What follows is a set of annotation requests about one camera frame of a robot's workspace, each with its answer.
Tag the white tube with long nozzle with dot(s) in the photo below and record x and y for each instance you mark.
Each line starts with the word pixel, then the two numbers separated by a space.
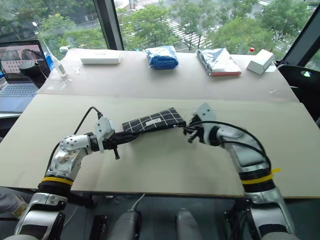
pixel 59 66

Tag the grey-green bottle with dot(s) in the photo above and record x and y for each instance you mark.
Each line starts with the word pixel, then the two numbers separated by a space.
pixel 64 51

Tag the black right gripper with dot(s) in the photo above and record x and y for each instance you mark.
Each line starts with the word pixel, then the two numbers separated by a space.
pixel 196 120

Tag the blue cloth in plastic bag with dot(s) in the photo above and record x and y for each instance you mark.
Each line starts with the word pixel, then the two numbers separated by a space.
pixel 162 58

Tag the blue packet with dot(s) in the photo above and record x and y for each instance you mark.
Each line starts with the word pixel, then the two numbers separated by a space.
pixel 48 60

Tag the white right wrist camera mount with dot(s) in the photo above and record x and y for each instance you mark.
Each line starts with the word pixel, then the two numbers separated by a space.
pixel 207 115

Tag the small red cap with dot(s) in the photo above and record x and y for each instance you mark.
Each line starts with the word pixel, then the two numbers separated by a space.
pixel 252 49

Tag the black white-grid pencil case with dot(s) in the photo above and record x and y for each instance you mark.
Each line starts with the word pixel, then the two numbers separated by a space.
pixel 155 121

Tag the small white wrapper scrap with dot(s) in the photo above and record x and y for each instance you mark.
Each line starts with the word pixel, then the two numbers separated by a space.
pixel 272 91

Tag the silver foil package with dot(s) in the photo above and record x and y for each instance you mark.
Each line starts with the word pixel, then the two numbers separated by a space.
pixel 218 62

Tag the black floor bracket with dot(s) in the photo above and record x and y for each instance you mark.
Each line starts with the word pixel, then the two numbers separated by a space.
pixel 99 228

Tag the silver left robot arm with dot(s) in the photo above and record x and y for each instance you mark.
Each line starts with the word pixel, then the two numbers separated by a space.
pixel 70 150

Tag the small white plastic piece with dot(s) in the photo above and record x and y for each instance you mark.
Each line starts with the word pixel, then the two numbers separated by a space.
pixel 77 70

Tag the flat white box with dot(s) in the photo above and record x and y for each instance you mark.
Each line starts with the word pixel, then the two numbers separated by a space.
pixel 100 58

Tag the slanted dark window frame post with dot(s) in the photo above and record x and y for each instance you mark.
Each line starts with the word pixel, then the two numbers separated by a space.
pixel 303 32

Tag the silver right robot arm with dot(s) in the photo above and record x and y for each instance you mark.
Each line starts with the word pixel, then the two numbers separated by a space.
pixel 250 155

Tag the black table leg frame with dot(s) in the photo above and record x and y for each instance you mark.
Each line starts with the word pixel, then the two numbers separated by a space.
pixel 235 217

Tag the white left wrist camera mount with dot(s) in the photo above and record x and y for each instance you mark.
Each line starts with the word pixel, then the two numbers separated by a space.
pixel 103 128

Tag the laptop computer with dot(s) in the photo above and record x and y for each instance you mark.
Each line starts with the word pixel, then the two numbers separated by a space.
pixel 17 75

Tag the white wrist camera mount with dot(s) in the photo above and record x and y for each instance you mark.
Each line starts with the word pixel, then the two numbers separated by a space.
pixel 103 128
pixel 207 115

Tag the small white cardboard box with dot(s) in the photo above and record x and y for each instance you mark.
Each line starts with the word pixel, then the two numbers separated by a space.
pixel 260 61

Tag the black table frame bar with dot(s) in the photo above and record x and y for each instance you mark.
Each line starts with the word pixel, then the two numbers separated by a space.
pixel 82 200

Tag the clear plastic bag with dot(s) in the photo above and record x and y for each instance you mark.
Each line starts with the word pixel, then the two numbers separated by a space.
pixel 58 84

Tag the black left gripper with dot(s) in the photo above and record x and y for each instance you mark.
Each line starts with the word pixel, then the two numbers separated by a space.
pixel 110 143

